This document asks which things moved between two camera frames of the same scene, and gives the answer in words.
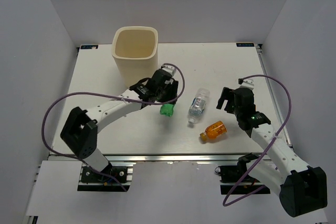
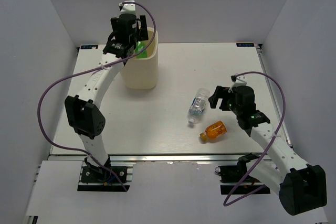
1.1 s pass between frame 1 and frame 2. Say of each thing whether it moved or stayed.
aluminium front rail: stayed
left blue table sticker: stayed
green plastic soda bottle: moved
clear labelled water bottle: stayed
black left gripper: moved
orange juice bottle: stayed
